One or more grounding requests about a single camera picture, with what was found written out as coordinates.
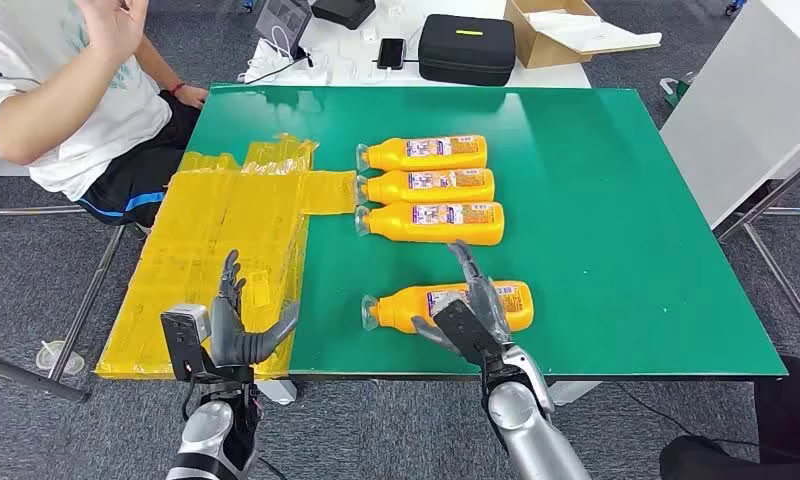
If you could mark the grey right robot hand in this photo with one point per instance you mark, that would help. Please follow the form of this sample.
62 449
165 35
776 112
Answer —
489 305

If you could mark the person's left hand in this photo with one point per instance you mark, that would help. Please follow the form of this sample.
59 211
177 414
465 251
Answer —
193 97

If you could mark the person's right hand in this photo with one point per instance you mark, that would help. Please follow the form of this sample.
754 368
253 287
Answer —
112 26

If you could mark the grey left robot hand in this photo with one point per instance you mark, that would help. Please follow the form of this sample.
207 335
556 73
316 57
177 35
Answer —
228 331

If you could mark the orange detergent bottle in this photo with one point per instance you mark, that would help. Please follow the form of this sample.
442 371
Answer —
387 156
400 308
387 189
387 225

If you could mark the person's left forearm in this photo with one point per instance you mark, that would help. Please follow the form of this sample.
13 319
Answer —
158 66

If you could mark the person's right forearm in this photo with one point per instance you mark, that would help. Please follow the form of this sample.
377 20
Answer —
49 119

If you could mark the yellow taped cardboard sheet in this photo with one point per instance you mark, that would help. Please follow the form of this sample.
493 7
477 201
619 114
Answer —
194 265

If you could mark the white power strip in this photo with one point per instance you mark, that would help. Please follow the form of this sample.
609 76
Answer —
264 63

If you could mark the white table foot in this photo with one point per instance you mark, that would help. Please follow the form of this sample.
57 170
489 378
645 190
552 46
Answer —
281 392
572 391

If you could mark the person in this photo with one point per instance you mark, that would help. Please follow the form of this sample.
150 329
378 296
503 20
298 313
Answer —
784 424
75 112

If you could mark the black tablet on stand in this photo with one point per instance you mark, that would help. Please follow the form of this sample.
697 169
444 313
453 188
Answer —
281 20

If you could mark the slanted metal table leg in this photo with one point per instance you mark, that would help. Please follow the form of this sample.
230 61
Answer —
85 305

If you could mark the clear plastic cup lid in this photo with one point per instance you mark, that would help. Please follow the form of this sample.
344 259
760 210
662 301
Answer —
59 359

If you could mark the black charger tray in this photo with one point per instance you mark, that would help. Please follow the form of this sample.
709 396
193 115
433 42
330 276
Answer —
344 12

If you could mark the small white charger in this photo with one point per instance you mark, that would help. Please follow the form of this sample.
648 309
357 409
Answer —
370 34

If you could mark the black smartphone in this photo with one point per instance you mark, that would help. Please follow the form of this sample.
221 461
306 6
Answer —
391 54

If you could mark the dark floor bar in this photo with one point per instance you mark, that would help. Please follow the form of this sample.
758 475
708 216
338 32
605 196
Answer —
29 378

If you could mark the black zipper case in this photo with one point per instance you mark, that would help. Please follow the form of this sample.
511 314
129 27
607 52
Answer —
466 56

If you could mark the brown cardboard box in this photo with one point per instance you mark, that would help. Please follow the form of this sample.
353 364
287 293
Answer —
539 50

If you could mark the green and white item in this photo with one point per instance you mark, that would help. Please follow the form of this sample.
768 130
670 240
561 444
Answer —
675 93

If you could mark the white foam sheet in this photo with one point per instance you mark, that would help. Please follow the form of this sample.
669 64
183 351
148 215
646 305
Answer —
585 33

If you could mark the white side table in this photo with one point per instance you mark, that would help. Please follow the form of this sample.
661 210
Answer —
738 99

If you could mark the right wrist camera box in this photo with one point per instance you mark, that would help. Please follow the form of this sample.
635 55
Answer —
466 331

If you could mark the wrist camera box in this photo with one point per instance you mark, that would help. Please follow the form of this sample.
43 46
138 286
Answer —
466 331
184 338

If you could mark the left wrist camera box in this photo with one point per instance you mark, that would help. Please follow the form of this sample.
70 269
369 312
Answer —
184 338

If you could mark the horizontal metal rail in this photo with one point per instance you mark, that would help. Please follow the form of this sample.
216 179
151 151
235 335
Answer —
29 211

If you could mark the metal side table frame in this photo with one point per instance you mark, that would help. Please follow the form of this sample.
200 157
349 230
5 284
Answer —
768 202

